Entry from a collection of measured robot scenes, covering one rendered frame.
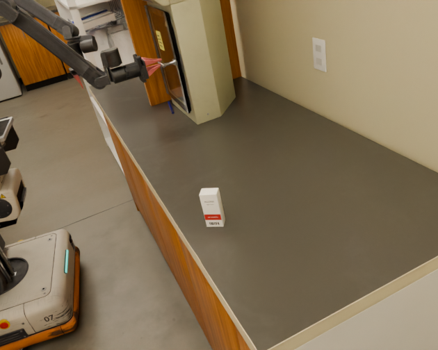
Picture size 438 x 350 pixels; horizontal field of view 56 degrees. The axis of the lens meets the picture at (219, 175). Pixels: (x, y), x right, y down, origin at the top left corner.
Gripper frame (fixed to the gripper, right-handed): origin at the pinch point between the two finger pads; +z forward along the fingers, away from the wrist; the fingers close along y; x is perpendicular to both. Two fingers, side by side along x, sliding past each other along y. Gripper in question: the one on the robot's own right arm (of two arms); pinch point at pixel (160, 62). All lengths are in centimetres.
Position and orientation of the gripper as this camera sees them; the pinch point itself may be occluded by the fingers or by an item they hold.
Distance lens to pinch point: 169.7
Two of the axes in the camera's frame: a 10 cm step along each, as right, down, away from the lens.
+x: -4.0, -4.2, 8.1
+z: 9.0, -3.6, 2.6
